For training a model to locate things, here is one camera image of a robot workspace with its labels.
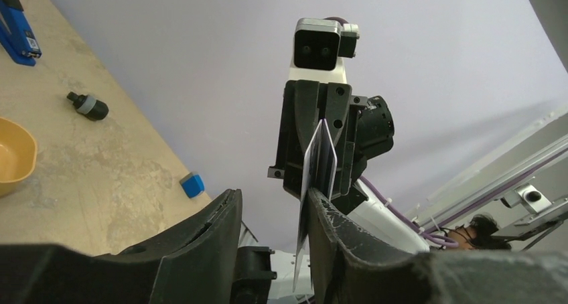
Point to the small blue eraser block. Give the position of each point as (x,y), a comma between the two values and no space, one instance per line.
(192,185)

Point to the person head with headset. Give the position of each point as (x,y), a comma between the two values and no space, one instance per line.
(478,235)

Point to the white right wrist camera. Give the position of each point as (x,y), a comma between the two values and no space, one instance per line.
(320,47)

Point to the blue black marker pen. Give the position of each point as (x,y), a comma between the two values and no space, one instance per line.
(17,36)

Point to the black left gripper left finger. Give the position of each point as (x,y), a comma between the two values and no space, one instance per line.
(191,262)

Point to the orange oval tray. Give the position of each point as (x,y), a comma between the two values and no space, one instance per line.
(19,150)

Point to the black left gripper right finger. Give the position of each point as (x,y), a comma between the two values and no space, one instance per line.
(349,265)

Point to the small black knob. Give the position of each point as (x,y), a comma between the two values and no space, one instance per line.
(88,106)

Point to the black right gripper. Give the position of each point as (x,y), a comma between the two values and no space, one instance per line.
(361,128)

